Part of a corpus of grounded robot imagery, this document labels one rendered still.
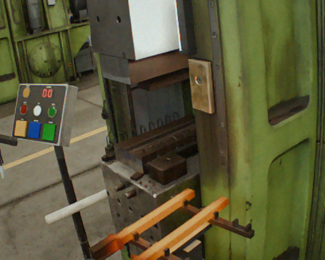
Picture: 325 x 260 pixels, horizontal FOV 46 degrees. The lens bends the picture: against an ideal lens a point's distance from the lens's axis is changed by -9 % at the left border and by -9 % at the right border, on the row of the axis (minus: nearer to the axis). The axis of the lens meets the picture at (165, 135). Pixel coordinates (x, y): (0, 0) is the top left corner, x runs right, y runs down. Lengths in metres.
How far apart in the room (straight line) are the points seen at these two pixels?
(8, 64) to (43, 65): 0.55
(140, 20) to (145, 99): 0.54
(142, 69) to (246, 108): 0.42
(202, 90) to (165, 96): 0.57
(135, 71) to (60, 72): 5.08
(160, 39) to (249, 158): 0.50
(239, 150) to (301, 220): 0.61
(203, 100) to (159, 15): 0.33
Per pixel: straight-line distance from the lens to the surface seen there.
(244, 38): 1.20
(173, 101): 1.92
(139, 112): 1.82
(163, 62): 1.51
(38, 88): 2.01
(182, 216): 1.58
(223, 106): 1.32
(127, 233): 1.17
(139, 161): 1.57
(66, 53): 6.48
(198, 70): 1.33
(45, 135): 1.92
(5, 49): 6.34
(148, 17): 1.40
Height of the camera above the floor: 1.68
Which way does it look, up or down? 24 degrees down
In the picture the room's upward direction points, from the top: 7 degrees counter-clockwise
